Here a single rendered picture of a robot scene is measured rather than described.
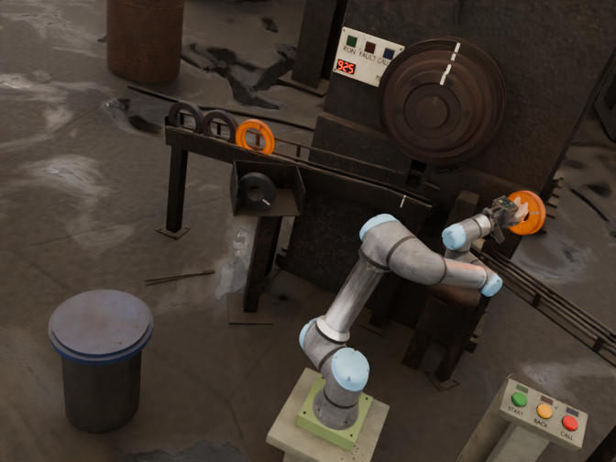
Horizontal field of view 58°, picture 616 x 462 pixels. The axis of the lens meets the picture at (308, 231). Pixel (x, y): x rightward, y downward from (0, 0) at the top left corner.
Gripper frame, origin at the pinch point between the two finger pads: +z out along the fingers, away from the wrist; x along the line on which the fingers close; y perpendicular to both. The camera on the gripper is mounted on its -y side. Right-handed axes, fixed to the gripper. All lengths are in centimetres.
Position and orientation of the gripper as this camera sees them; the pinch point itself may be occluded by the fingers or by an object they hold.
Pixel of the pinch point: (525, 208)
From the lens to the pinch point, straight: 211.2
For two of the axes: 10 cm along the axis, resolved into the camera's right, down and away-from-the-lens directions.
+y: -0.2, -7.4, -6.7
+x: -5.0, -5.8, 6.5
